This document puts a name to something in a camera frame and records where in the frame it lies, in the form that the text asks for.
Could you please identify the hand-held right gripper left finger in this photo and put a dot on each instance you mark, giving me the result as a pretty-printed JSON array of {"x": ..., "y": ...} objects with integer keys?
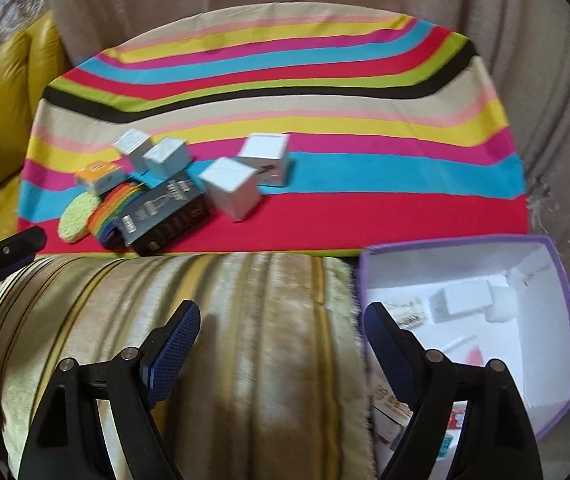
[{"x": 175, "y": 350}]

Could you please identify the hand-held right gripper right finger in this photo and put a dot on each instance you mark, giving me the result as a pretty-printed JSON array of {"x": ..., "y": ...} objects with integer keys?
[{"x": 390, "y": 350}]

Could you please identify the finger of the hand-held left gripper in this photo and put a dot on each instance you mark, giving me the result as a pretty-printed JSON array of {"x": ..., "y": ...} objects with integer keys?
[{"x": 15, "y": 245}]

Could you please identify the white box green print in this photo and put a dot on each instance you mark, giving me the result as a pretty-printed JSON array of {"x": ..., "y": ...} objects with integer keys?
[{"x": 405, "y": 310}]

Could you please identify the white box orange red print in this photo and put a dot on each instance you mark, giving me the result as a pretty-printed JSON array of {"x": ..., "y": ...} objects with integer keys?
[{"x": 390, "y": 410}]

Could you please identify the green round pad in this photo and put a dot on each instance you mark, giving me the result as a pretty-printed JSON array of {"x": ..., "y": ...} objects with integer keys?
[{"x": 77, "y": 220}]

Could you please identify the small white oblong box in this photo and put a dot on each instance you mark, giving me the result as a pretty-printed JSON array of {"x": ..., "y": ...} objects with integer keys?
[{"x": 465, "y": 300}]

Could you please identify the small blue box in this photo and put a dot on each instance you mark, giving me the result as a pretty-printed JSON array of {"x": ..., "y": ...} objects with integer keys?
[{"x": 445, "y": 442}]

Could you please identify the orange and white box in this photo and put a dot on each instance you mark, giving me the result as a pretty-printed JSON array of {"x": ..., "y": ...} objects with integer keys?
[{"x": 100, "y": 177}]

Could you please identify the black box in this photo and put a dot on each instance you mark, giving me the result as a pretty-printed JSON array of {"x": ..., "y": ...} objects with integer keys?
[{"x": 180, "y": 235}]

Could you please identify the dark grey printed box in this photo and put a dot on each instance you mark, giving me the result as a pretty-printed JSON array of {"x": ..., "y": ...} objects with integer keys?
[{"x": 152, "y": 210}]

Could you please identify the purple storage box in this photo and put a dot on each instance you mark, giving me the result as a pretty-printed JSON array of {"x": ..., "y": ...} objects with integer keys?
[{"x": 540, "y": 360}]

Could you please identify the white cube box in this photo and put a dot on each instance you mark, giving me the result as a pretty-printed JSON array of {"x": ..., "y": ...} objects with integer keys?
[
  {"x": 267, "y": 157},
  {"x": 230, "y": 187}
]

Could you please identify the beige striped velvet cushion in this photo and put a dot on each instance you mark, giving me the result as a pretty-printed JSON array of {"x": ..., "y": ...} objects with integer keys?
[{"x": 265, "y": 335}]

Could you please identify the yellow leather armchair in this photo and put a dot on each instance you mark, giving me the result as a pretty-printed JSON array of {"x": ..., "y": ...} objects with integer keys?
[{"x": 0, "y": 110}]

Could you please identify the colourful striped cloth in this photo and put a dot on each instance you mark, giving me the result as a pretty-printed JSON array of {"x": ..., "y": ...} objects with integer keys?
[{"x": 340, "y": 110}]

